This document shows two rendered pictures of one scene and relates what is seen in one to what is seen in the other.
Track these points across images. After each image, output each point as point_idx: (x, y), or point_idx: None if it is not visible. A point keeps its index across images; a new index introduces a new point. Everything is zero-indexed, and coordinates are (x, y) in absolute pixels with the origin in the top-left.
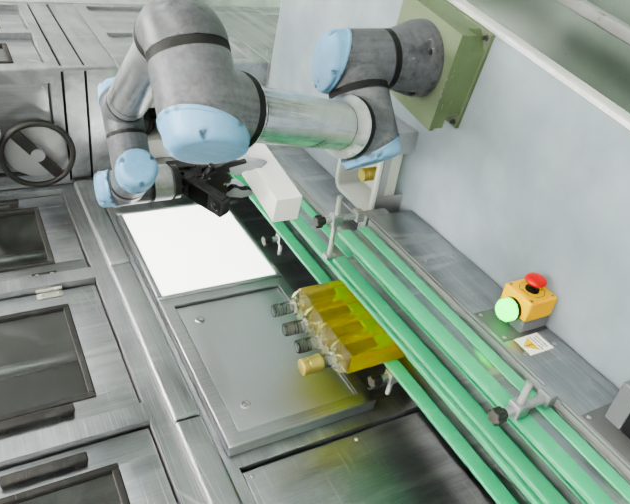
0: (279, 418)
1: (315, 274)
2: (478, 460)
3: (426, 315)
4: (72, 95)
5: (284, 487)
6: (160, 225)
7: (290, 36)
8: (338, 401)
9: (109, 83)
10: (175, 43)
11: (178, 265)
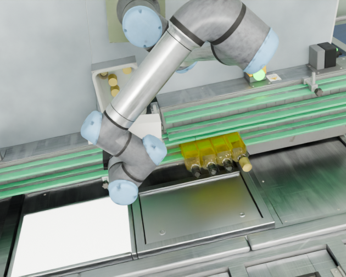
0: (253, 201)
1: None
2: (302, 128)
3: (247, 103)
4: None
5: (293, 209)
6: (39, 253)
7: None
8: (244, 178)
9: (98, 119)
10: (244, 10)
11: (97, 242)
